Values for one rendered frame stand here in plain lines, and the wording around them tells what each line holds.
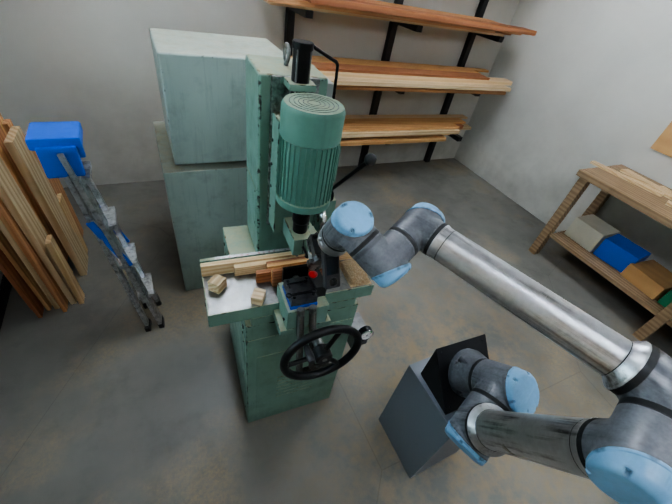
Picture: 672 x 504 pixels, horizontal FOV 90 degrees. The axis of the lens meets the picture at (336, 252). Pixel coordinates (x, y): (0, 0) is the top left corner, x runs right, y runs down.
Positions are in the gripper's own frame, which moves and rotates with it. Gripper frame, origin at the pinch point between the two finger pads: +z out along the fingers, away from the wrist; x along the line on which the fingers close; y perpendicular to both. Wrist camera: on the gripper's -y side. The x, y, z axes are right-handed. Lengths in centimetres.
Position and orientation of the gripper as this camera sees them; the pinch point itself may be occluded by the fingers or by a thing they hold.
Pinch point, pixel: (314, 269)
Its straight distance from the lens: 108.5
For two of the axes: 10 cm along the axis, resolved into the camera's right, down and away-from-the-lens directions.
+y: -2.3, -9.4, 2.5
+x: -9.2, 1.3, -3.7
